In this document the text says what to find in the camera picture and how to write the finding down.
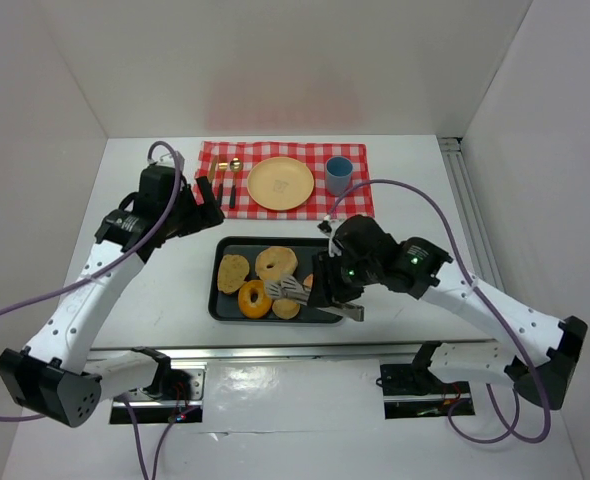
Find metal tongs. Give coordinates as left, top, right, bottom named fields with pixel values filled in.
left=264, top=275, right=364, bottom=322

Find orange glazed donut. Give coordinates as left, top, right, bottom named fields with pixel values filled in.
left=238, top=280, right=273, bottom=319

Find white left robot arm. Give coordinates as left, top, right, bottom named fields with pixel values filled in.
left=0, top=165, right=224, bottom=428

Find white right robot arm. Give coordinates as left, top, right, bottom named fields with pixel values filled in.
left=307, top=215, right=588, bottom=411

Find flat seeded bread slice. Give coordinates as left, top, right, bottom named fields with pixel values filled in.
left=217, top=254, right=250, bottom=295

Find red checkered cloth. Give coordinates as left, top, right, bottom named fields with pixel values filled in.
left=195, top=141, right=374, bottom=220

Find small round bun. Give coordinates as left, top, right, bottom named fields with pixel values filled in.
left=302, top=274, right=314, bottom=297

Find beige round plate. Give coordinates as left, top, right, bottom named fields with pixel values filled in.
left=247, top=157, right=315, bottom=211

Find large pale bagel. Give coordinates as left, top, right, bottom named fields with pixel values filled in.
left=255, top=246, right=298, bottom=282

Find blue cup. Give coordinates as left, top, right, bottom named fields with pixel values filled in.
left=325, top=156, right=353, bottom=196

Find small tan muffin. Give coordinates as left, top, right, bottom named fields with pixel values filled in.
left=272, top=299, right=301, bottom=320

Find black baking tray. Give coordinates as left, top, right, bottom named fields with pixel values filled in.
left=208, top=236, right=341, bottom=324

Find gold fork black handle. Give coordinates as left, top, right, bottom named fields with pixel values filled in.
left=217, top=156, right=229, bottom=207

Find gold knife black handle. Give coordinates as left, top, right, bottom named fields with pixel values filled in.
left=207, top=156, right=219, bottom=188

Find gold spoon black handle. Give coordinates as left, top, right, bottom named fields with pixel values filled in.
left=229, top=157, right=243, bottom=210

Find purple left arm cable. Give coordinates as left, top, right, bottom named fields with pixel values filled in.
left=0, top=140, right=186, bottom=480

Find aluminium front rail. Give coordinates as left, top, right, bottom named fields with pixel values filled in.
left=89, top=341, right=426, bottom=362

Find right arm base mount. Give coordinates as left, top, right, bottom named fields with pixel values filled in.
left=375, top=364, right=475, bottom=419

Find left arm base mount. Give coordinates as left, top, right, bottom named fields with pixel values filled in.
left=124, top=362, right=206, bottom=425

